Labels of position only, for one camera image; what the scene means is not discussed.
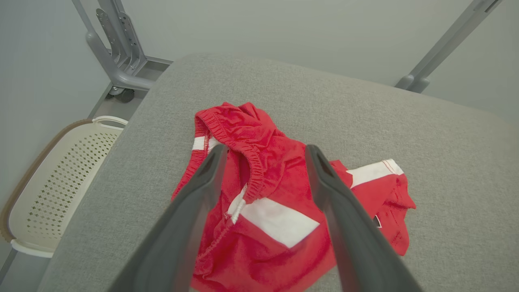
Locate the white perforated laundry basket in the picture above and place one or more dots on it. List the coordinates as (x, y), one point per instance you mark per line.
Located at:
(52, 190)

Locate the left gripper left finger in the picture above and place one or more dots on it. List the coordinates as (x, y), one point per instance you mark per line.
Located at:
(178, 243)

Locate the black caster wheel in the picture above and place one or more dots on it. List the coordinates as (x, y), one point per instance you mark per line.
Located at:
(125, 95)

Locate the grey metal wheeled frame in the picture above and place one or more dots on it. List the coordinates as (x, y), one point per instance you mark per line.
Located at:
(121, 77)

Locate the red shorts with white panels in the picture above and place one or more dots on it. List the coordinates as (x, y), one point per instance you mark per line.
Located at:
(267, 142)

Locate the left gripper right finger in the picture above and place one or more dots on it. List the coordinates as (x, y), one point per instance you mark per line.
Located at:
(352, 243)

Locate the grey metal stand post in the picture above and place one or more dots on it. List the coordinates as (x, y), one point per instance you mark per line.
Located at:
(446, 44)

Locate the grey fabric sofa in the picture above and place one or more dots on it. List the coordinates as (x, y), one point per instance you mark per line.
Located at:
(446, 162)

